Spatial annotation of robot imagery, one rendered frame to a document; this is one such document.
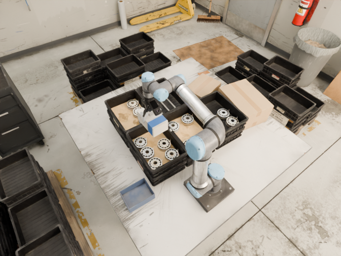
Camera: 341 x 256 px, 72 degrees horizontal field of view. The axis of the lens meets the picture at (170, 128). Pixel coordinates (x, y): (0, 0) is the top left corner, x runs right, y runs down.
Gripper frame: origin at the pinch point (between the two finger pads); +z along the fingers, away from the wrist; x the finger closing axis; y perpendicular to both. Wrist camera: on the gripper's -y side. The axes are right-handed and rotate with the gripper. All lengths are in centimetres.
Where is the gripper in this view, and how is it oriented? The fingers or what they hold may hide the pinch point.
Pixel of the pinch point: (152, 118)
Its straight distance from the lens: 160.7
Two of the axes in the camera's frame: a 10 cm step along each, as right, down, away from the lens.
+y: -6.0, -6.2, 5.1
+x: -8.0, 4.5, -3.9
